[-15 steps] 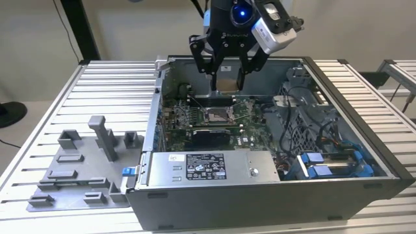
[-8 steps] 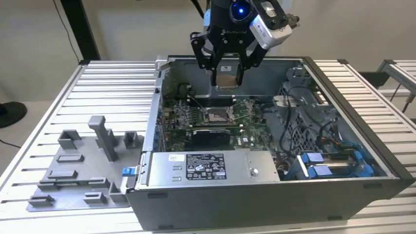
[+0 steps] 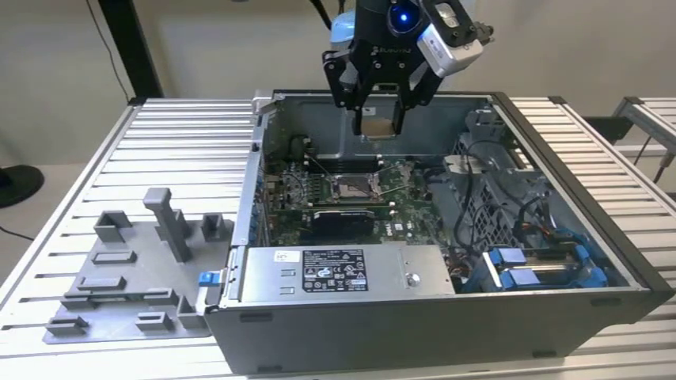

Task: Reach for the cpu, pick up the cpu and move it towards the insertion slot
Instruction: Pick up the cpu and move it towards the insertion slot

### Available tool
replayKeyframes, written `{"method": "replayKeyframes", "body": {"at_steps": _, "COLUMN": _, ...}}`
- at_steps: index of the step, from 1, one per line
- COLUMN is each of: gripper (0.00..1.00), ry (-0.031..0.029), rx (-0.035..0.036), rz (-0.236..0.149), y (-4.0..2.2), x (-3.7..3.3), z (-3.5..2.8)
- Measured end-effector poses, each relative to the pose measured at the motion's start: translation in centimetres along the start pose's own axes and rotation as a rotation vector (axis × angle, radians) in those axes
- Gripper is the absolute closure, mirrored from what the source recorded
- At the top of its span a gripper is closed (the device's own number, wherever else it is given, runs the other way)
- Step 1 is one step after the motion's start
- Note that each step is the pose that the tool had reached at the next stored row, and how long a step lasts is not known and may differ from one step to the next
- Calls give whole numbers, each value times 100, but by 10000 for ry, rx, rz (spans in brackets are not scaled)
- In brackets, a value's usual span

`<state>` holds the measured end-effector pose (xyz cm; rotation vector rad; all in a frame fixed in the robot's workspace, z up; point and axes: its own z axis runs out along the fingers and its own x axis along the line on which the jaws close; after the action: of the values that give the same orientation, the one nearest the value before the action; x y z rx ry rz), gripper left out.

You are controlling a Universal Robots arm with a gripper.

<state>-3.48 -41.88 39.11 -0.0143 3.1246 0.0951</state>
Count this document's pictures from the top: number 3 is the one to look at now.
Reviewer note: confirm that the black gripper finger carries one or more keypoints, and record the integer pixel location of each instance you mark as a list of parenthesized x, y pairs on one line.
[(425, 89), (337, 79)]

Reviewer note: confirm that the silver square CPU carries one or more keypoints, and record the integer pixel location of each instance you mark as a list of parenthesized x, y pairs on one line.
[(377, 129)]

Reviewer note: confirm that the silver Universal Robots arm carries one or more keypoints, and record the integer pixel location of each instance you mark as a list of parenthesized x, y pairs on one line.
[(340, 29)]

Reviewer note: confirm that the black RAM slot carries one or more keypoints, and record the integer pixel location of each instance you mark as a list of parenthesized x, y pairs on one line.
[(342, 158), (342, 167)]

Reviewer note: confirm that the CPU socket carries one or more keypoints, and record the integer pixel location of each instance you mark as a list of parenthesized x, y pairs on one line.
[(352, 188)]

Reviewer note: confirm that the black expansion slot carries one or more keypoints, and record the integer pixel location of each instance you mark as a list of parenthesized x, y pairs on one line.
[(348, 204)]

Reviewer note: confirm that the white sticker with black print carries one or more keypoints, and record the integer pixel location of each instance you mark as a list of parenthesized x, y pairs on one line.
[(372, 111)]

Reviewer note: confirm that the grey plastic latch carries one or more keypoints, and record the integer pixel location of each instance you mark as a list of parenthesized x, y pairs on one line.
[(481, 118)]

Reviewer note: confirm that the black heat sink block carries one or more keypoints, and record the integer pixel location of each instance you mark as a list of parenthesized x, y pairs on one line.
[(298, 147)]

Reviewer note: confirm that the thin metal locking lever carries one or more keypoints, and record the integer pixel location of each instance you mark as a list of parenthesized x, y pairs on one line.
[(318, 164)]

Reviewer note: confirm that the green motherboard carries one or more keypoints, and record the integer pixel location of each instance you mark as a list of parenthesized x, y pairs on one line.
[(412, 221)]

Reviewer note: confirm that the perforated metal disk bay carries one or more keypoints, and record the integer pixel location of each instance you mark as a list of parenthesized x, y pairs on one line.
[(490, 213)]

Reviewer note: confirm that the black graphics card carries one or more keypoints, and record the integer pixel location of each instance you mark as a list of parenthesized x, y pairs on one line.
[(340, 225)]

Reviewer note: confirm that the aluminium side table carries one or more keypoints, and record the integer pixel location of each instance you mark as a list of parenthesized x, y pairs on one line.
[(646, 115)]

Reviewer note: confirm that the silver power supply unit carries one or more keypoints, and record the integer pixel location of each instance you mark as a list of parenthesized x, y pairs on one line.
[(264, 277)]

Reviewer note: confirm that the blue case latch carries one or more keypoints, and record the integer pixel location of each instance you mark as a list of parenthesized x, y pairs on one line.
[(206, 278)]

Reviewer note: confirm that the open dark grey PC case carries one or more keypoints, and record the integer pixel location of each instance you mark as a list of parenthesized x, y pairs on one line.
[(369, 340)]

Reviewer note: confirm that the black round stand base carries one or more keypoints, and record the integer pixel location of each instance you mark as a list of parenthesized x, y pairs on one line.
[(18, 186)]

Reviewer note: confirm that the grey plastic parts rack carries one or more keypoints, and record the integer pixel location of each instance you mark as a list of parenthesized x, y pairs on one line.
[(137, 301)]

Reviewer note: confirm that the black table bracket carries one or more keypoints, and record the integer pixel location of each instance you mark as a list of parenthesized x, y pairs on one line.
[(606, 128)]

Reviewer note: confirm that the black upright post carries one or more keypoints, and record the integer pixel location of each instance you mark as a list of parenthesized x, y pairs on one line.
[(132, 51)]

